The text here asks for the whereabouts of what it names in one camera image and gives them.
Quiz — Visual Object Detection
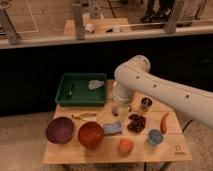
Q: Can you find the yellow banana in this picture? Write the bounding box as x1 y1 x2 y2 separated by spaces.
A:
72 113 97 121

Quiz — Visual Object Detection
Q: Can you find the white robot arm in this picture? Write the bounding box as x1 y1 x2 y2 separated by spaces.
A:
112 55 213 129

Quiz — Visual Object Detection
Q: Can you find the orange bowl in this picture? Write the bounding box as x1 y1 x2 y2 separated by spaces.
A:
78 122 104 149

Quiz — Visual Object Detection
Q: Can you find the purple bowl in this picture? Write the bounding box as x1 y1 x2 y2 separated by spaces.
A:
45 117 75 144

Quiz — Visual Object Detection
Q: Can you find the blue sponge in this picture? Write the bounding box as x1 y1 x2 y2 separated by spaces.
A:
103 122 122 135

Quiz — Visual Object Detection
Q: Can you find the metal cup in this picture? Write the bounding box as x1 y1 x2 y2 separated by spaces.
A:
141 97 153 111

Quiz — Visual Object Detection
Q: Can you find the orange cup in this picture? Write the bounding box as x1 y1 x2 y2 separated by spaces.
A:
119 138 134 153

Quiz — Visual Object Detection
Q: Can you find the light blue cup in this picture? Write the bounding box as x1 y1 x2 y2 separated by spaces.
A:
147 129 163 146

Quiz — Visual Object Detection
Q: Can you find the grey crumpled cloth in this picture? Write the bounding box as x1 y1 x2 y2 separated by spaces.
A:
88 80 104 90

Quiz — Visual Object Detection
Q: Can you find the orange carrot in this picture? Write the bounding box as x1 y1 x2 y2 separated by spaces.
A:
160 113 169 134

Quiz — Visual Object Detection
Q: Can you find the green plastic tray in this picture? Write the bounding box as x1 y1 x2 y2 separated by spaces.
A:
55 73 107 107

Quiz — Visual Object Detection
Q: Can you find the small dark object in tray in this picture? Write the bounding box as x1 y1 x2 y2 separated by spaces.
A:
68 84 74 97

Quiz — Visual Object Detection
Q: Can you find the background wooden table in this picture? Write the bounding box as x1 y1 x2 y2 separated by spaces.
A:
63 18 131 36

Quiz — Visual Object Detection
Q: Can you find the white object on background table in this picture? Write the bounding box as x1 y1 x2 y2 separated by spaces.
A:
85 23 95 33

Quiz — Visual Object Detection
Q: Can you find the black cable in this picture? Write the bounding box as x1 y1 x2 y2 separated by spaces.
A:
181 119 194 133

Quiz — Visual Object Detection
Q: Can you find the right grey metal post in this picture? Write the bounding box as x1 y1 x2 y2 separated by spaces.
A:
163 0 185 34

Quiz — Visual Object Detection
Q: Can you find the grey metal post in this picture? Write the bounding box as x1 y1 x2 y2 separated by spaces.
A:
0 9 19 45
72 4 85 40
163 0 185 34

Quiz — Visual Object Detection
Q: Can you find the middle grey metal post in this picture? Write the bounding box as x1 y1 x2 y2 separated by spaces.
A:
72 4 85 40

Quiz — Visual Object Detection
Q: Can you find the left grey metal post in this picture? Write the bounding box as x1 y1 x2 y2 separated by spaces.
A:
0 9 19 45

